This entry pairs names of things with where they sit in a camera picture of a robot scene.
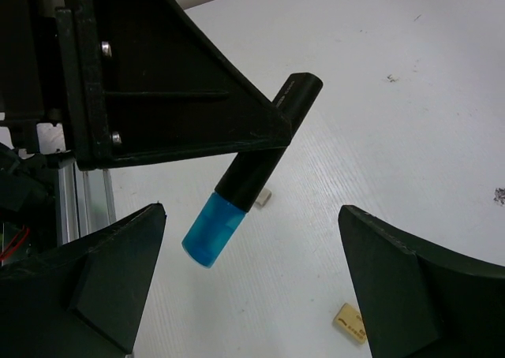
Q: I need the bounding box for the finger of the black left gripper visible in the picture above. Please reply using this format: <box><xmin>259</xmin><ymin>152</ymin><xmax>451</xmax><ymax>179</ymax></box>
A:
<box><xmin>57</xmin><ymin>0</ymin><xmax>294</xmax><ymax>170</ymax></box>

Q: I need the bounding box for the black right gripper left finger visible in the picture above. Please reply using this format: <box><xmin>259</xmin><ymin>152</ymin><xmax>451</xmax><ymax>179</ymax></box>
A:
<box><xmin>1</xmin><ymin>203</ymin><xmax>166</xmax><ymax>357</ymax></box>

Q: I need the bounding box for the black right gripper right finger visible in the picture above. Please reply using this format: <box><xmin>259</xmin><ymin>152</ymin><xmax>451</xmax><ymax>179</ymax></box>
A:
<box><xmin>338</xmin><ymin>205</ymin><xmax>504</xmax><ymax>357</ymax></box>

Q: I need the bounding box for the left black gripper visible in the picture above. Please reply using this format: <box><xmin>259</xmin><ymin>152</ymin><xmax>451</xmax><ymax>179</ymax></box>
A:
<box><xmin>1</xmin><ymin>0</ymin><xmax>74</xmax><ymax>153</ymax></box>

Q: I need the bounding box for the blue cap black highlighter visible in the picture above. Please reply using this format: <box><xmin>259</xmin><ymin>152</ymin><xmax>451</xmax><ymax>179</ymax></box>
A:
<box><xmin>181</xmin><ymin>73</ymin><xmax>323</xmax><ymax>268</ymax></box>

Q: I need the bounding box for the small tan eraser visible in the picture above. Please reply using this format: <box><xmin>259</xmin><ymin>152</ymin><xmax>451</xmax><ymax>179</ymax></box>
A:
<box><xmin>333</xmin><ymin>303</ymin><xmax>367</xmax><ymax>345</ymax></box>

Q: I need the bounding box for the grey white eraser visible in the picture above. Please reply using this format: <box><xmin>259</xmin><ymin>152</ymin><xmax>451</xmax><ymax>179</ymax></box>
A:
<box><xmin>255</xmin><ymin>188</ymin><xmax>272</xmax><ymax>207</ymax></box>

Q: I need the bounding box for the aluminium front rail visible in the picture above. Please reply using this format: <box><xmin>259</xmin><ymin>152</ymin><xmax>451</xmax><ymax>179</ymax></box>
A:
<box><xmin>56</xmin><ymin>163</ymin><xmax>117</xmax><ymax>246</ymax></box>

